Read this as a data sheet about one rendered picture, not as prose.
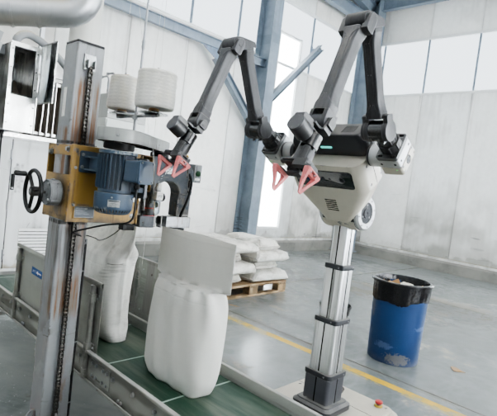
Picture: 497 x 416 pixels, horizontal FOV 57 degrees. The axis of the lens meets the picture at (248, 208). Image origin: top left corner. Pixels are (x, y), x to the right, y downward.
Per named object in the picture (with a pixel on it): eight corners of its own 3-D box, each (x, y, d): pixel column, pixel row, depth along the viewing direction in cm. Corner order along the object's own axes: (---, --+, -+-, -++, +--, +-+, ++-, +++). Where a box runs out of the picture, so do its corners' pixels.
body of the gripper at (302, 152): (305, 163, 129) (316, 142, 131) (278, 161, 136) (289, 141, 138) (316, 176, 133) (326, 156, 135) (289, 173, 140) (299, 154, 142)
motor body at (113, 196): (139, 216, 182) (145, 154, 180) (103, 215, 171) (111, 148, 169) (119, 211, 192) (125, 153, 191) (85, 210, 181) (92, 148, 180)
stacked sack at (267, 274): (290, 281, 563) (291, 269, 563) (253, 286, 515) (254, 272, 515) (264, 274, 593) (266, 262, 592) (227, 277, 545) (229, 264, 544)
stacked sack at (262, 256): (291, 262, 562) (293, 251, 561) (254, 265, 514) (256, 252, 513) (265, 255, 593) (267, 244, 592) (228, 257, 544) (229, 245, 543)
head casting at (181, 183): (189, 217, 226) (196, 158, 224) (147, 215, 208) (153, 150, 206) (154, 210, 246) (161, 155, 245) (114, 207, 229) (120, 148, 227)
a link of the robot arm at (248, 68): (257, 32, 192) (241, 35, 199) (235, 35, 183) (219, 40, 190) (273, 136, 207) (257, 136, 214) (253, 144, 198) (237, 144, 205)
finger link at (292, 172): (280, 185, 129) (293, 158, 132) (262, 182, 134) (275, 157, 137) (291, 197, 134) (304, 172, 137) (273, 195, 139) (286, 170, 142)
